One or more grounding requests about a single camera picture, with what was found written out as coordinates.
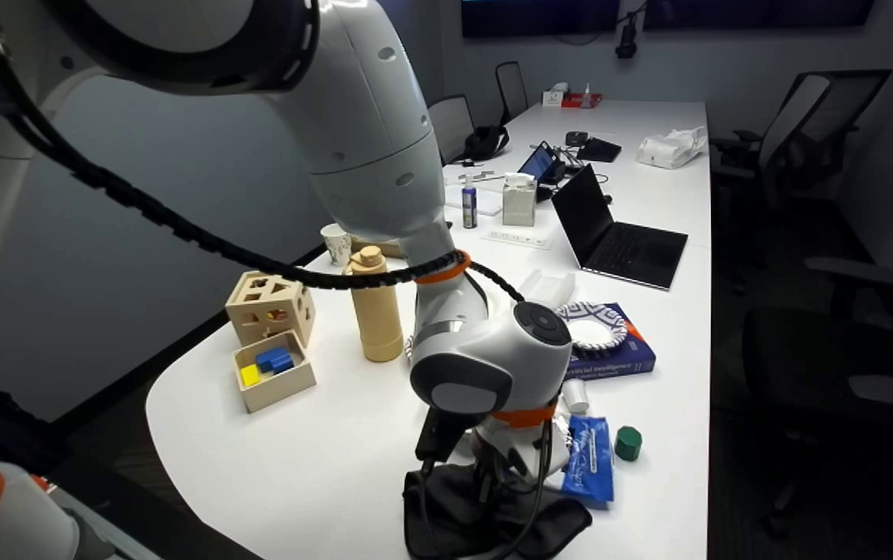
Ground white carton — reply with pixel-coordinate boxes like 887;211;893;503
499;173;539;232

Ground white tissue pile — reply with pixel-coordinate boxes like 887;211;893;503
634;126;709;173

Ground black bag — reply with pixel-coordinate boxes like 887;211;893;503
459;123;512;165

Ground patterned paper cup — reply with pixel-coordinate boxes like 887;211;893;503
316;221;356;271

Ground small white bottle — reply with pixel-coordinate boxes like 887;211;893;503
559;376;594;420

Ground black corrugated cable conduit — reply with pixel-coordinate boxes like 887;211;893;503
0;0;527;304

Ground blue toy block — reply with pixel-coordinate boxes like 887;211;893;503
255;345;298;376

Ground white plastic food container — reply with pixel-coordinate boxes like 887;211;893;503
519;265;580;315

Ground open wooden tray box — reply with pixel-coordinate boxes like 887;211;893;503
230;328;319;416

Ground black cloth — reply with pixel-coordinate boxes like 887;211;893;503
402;462;594;560

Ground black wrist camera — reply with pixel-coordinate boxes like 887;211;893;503
415;405;468;466

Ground tablet with blue screen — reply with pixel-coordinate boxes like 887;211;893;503
516;139;564;188

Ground red box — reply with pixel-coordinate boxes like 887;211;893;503
559;91;607;112

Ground open laptop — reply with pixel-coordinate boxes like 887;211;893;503
551;163;691;293

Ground hanging black camera pole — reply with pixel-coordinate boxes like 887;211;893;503
612;0;650;63

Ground blue snack bag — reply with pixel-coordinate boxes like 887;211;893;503
557;414;620;512

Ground green cap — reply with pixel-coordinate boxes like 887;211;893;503
612;423;648;463

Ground office chair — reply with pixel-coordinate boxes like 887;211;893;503
711;69;893;211
424;95;475;167
491;61;531;126
744;259;893;543

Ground tan water bottle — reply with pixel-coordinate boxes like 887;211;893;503
344;242;409;369

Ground blue and yellow book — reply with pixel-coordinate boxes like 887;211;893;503
564;303;660;383

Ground wall monitor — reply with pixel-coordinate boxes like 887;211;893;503
457;0;622;44
640;0;878;36

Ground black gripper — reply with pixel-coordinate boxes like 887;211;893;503
468;423;559;523

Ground black electronic devices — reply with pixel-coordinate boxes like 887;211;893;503
564;129;625;165

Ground wooden shape sorter box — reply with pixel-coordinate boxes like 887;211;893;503
225;269;319;352

